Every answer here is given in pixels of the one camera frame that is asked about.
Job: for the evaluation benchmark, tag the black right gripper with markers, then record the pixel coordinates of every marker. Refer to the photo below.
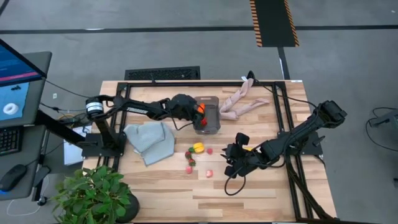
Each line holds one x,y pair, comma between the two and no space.
252,158

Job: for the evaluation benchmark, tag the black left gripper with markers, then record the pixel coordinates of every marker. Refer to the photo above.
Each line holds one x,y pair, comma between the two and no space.
183,107

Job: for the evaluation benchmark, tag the orange toy carrot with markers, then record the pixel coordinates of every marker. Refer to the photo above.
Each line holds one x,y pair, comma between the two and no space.
201,108

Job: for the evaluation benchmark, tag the yellow toy banana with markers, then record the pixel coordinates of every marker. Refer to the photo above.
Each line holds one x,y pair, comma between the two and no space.
248,148

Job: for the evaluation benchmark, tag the yellow toy bell pepper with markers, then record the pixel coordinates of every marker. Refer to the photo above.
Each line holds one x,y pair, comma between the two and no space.
199,147

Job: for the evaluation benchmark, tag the pink white toy fruit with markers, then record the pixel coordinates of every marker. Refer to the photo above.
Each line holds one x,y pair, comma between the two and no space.
209,173

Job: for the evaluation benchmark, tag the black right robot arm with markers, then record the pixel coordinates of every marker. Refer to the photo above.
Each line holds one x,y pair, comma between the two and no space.
298,133

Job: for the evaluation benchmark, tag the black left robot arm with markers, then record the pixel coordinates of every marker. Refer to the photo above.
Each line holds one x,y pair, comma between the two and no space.
140,107

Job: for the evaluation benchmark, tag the translucent grey tupperware container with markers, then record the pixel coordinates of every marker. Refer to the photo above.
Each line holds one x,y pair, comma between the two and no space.
213,115

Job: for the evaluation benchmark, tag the beige cloth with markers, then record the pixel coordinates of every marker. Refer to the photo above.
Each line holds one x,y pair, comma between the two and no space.
228,113

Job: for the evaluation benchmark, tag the grey cloth towel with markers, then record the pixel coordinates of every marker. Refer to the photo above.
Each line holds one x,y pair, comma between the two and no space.
149,140

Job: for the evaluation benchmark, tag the black floor vent grille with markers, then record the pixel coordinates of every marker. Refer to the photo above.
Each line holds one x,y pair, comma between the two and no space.
161,74

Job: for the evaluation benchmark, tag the black plant pot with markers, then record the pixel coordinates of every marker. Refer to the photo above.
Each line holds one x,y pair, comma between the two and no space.
133,207

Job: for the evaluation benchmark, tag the black mat orange striped edges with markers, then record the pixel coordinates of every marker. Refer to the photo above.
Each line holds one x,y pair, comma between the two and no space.
273,21

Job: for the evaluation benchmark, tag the green leafy plant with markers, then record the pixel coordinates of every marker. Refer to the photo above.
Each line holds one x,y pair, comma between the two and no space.
93,193

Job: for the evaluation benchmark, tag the white paper sheet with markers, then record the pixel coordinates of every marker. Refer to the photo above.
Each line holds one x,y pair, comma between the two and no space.
73,154

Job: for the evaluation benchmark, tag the black diagonal strut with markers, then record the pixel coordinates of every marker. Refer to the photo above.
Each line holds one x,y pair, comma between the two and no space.
62,129

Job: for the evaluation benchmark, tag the white floor outlet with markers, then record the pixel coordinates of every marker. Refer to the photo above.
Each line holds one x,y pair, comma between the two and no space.
54,96

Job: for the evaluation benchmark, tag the grey framed monitor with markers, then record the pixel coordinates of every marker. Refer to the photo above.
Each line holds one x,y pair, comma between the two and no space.
37,93

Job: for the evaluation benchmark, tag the dark grey desk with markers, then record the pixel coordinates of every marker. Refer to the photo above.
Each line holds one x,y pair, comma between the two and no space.
31,149

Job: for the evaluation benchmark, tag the black framed monitor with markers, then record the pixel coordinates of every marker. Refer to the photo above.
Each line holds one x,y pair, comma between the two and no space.
15,67

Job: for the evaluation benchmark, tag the black keyboard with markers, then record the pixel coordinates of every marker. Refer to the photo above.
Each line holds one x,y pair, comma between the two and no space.
9,140

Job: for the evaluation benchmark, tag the black computer mouse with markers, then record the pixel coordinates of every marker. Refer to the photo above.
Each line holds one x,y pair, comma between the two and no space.
12,177

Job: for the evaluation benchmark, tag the black metal table frame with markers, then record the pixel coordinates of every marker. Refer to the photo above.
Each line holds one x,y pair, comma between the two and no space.
202,84

